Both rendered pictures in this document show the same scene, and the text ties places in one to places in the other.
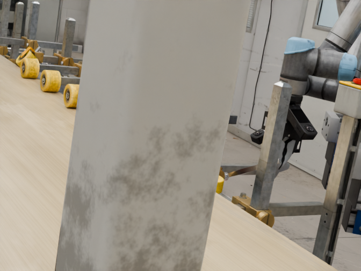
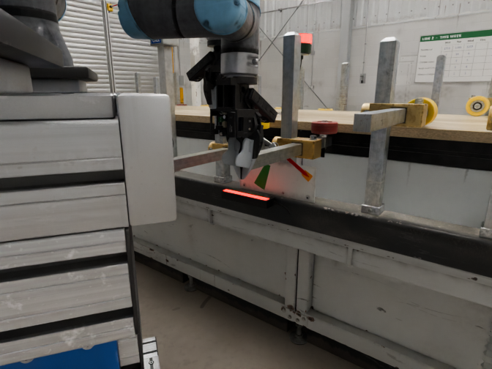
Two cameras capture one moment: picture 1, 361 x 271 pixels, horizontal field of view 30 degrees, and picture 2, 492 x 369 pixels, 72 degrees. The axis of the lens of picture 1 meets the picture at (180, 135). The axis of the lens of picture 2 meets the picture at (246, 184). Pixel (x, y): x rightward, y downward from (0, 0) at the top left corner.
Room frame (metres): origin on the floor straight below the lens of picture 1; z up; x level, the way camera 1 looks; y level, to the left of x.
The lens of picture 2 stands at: (2.77, -0.56, 1.00)
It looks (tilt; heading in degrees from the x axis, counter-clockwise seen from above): 15 degrees down; 159
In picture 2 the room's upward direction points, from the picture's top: straight up
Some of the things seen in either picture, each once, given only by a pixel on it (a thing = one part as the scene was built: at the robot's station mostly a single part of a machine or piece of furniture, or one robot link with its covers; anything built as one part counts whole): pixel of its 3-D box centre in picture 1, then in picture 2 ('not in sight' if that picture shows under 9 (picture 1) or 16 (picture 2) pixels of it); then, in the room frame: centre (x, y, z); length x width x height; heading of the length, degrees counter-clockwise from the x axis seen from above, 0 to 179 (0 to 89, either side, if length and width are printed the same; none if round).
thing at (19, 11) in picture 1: (15, 47); not in sight; (3.61, 0.96, 0.89); 0.04 x 0.04 x 0.48; 32
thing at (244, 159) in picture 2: not in sight; (243, 159); (2.12, -0.32, 0.86); 0.06 x 0.03 x 0.09; 122
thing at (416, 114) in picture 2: not in sight; (392, 114); (2.15, 0.04, 0.95); 0.14 x 0.06 x 0.05; 32
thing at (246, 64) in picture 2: not in sight; (241, 66); (2.10, -0.32, 1.04); 0.08 x 0.08 x 0.05
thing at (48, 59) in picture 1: (79, 62); not in sight; (3.05, 0.51, 0.95); 0.37 x 0.03 x 0.03; 122
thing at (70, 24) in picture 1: (64, 71); not in sight; (2.98, 0.56, 0.90); 0.04 x 0.04 x 0.48; 32
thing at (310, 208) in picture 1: (262, 211); (222, 154); (1.76, -0.26, 0.81); 0.44 x 0.03 x 0.04; 122
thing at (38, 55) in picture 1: (30, 56); not in sight; (2.93, 0.70, 0.95); 0.10 x 0.04 x 0.10; 122
